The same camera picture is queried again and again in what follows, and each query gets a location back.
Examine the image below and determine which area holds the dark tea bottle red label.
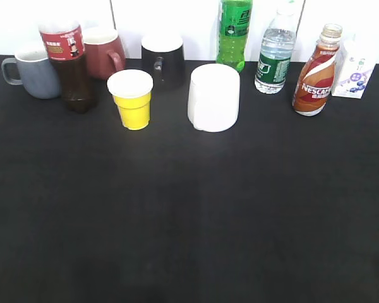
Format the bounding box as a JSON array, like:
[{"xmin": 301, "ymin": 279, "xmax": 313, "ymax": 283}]
[{"xmin": 39, "ymin": 19, "xmax": 97, "ymax": 113}]

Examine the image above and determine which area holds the maroon ceramic mug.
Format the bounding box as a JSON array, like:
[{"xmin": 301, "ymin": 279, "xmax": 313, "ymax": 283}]
[{"xmin": 82, "ymin": 27, "xmax": 126, "ymax": 80}]

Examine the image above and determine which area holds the white blueberry milk carton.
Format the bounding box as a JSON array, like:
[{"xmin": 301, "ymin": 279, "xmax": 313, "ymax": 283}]
[{"xmin": 331, "ymin": 33, "xmax": 377, "ymax": 99}]

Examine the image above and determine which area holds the clear water bottle green label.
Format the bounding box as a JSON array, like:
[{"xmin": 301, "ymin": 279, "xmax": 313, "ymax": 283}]
[{"xmin": 255, "ymin": 4, "xmax": 296, "ymax": 94}]

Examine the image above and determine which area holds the brown nescafe coffee bottle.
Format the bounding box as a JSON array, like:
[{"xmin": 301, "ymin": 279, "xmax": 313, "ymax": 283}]
[{"xmin": 292, "ymin": 23, "xmax": 342, "ymax": 117}]

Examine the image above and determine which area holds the white ceramic mug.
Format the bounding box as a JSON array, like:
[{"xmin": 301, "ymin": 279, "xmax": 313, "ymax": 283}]
[{"xmin": 187, "ymin": 63, "xmax": 240, "ymax": 133}]

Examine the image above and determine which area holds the black ceramic mug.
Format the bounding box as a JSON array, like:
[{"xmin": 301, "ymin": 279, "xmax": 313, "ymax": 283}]
[{"xmin": 141, "ymin": 32, "xmax": 185, "ymax": 92}]

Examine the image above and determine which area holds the green sprite bottle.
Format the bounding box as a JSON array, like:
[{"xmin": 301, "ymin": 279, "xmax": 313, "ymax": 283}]
[{"xmin": 216, "ymin": 0, "xmax": 253, "ymax": 73}]

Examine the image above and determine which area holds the grey ceramic mug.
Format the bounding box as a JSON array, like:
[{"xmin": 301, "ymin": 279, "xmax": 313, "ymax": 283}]
[{"xmin": 1, "ymin": 42, "xmax": 61, "ymax": 99}]

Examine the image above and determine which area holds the yellow plastic cup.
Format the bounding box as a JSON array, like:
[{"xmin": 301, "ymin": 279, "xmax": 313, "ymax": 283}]
[{"xmin": 107, "ymin": 69, "xmax": 153, "ymax": 130}]

